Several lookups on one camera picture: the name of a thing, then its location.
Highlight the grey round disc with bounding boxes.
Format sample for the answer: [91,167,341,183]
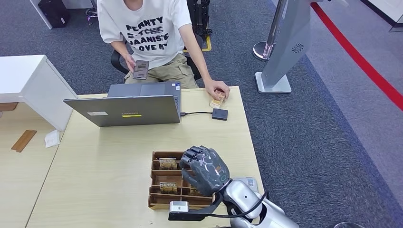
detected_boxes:
[334,222,366,228]

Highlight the person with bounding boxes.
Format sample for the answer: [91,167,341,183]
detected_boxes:
[96,0,231,101]

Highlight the white paper slip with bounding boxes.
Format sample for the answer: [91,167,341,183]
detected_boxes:
[44,129,60,149]

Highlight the chrome stool base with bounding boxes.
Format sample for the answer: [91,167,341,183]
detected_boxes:
[85,0,99,25]

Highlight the black office chair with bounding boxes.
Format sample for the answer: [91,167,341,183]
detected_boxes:
[110,49,204,81]

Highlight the black wheeled equipment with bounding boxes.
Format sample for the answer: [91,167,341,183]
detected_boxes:
[186,0,212,37]

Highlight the person's right hand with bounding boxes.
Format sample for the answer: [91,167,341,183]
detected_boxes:
[123,53,139,74]

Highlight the small black usb hub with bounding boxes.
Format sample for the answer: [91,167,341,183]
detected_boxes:
[211,108,229,122]

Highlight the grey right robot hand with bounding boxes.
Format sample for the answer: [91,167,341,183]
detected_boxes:
[179,145,231,198]

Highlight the chrome stanchion post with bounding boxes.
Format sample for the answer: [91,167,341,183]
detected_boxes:
[252,0,288,62]

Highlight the person's left hand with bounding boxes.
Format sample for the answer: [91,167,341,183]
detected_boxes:
[203,78,231,101]

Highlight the grey laptop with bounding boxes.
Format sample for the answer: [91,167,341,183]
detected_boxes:
[63,82,182,127]

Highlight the wooden card organizer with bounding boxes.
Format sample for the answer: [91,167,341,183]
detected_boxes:
[148,151,217,211]

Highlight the white card reader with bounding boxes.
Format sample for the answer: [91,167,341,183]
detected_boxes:
[234,177,259,193]

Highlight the black usb cable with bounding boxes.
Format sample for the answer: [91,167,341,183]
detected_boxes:
[180,111,213,117]

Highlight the white table leg panel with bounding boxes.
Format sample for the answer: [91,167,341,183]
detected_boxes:
[29,0,53,29]

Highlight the black box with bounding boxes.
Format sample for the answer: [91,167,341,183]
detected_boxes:
[38,0,70,29]

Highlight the yellow floor tape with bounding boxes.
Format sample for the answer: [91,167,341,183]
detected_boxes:
[183,34,212,53]

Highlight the grey kiosk stand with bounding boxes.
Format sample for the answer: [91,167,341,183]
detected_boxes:
[254,0,312,95]

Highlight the brown wooden strip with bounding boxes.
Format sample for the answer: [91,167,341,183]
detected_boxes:
[11,130,38,153]

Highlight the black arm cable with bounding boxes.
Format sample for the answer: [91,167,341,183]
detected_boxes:
[206,190,269,220]

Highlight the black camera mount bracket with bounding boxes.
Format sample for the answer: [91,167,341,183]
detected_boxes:
[168,193,228,222]

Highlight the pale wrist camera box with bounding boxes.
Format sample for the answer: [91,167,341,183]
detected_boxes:
[170,201,190,214]

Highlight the dark smartphone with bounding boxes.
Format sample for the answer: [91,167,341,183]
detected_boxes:
[132,60,150,80]

